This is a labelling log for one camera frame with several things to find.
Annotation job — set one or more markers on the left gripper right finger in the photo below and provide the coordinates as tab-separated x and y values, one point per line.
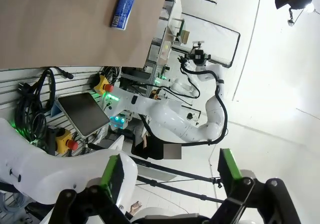
231	174

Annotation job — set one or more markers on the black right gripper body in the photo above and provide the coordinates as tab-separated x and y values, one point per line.
198	57

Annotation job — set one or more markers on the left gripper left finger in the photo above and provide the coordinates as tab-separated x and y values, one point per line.
110	179

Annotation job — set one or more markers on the blue drink can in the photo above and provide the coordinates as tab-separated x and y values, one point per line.
122	11

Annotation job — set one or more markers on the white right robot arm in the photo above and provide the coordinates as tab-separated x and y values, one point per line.
170	118

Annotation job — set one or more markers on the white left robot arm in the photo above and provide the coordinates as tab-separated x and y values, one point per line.
37	169

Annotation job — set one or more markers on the bare operator hand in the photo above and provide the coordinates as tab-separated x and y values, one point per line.
136	206

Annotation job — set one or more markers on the small cardboard box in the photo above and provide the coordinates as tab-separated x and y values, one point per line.
185	36

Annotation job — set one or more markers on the black framed white panel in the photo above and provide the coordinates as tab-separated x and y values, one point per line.
212	33

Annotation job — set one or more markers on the seated person in black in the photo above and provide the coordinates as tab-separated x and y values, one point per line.
150	148

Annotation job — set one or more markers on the yellow emergency stop button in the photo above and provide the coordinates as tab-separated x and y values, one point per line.
101	82
62	140

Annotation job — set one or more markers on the grey tablet computer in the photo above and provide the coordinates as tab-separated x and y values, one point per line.
82	113

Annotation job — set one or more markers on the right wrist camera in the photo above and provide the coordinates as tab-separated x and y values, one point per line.
198	44

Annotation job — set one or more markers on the metal frame workstation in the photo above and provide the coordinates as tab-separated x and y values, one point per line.
165	49

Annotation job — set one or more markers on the black camera tripod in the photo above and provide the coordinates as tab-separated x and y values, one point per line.
175	171

